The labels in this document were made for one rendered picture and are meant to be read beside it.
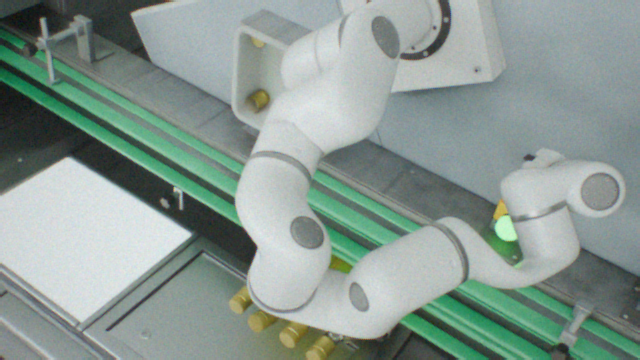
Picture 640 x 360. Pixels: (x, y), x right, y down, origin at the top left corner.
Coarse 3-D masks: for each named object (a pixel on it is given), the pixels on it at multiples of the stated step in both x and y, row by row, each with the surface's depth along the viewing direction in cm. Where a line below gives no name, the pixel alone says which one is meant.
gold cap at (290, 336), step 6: (294, 324) 124; (300, 324) 124; (288, 330) 123; (294, 330) 123; (300, 330) 124; (306, 330) 125; (282, 336) 123; (288, 336) 122; (294, 336) 123; (300, 336) 124; (288, 342) 123; (294, 342) 122
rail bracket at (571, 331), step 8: (576, 304) 116; (584, 304) 116; (576, 312) 116; (584, 312) 108; (592, 312) 117; (576, 320) 110; (584, 320) 116; (568, 328) 112; (576, 328) 110; (560, 336) 112; (568, 336) 111; (576, 336) 111; (560, 344) 109; (568, 344) 110; (552, 352) 109; (560, 352) 108; (568, 352) 109
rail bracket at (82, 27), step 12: (72, 24) 161; (84, 24) 162; (48, 36) 156; (60, 36) 159; (84, 36) 164; (24, 48) 153; (36, 48) 154; (48, 48) 156; (84, 48) 166; (96, 48) 173; (108, 48) 173; (48, 60) 159; (48, 84) 163
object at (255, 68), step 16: (240, 32) 137; (256, 32) 135; (240, 48) 140; (256, 48) 144; (272, 48) 144; (240, 64) 143; (256, 64) 147; (272, 64) 146; (240, 80) 145; (256, 80) 150; (272, 80) 149; (240, 96) 148; (272, 96) 151; (240, 112) 150; (256, 112) 151
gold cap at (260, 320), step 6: (258, 312) 125; (264, 312) 125; (252, 318) 124; (258, 318) 123; (264, 318) 124; (270, 318) 125; (276, 318) 126; (252, 324) 124; (258, 324) 124; (264, 324) 123; (270, 324) 125; (258, 330) 124
